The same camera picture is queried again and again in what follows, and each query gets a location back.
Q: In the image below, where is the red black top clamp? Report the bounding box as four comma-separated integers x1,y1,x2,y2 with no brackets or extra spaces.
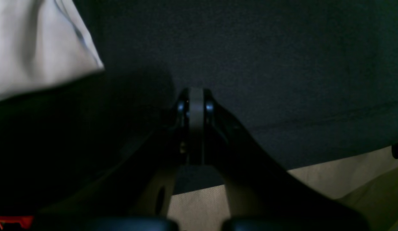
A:
0,216,35,231

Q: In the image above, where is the black table cloth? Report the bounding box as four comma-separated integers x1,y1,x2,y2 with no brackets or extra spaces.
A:
0,0,398,215

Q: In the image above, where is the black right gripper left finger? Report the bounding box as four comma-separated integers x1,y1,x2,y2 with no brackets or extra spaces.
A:
36,88,204,231

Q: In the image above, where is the white T-shirt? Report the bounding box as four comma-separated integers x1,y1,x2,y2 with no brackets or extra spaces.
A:
0,0,105,101

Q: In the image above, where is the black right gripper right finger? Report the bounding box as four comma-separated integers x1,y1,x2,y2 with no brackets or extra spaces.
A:
204,90,369,231

